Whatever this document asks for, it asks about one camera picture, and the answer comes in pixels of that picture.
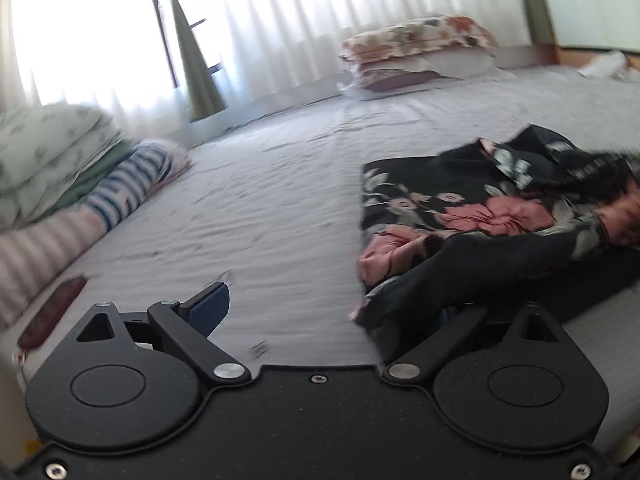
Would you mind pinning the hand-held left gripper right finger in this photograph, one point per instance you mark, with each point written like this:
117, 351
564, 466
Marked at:
450, 340

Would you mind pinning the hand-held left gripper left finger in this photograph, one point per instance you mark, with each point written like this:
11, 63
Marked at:
207, 307

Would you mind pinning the black floral pants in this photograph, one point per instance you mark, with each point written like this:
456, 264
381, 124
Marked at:
500, 215

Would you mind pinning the bed with grey sheet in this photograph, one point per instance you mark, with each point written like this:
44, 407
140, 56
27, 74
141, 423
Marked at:
275, 210

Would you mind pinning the phone in red case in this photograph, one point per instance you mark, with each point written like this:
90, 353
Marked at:
52, 312

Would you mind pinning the white quilt with green print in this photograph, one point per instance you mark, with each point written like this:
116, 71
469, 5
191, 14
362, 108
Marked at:
45, 155

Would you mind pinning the green curtain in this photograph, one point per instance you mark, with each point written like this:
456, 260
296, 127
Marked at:
200, 75
535, 0

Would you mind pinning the purple floral pillow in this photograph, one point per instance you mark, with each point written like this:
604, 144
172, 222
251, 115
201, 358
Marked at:
395, 80

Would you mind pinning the white pillow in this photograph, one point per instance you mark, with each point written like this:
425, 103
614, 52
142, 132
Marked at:
450, 65

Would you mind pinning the white sheer curtain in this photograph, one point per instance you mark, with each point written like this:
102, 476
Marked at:
300, 25

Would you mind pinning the crumpled white cloth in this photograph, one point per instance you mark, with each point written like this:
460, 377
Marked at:
605, 66

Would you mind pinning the dark window frame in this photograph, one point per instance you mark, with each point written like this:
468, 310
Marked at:
167, 35

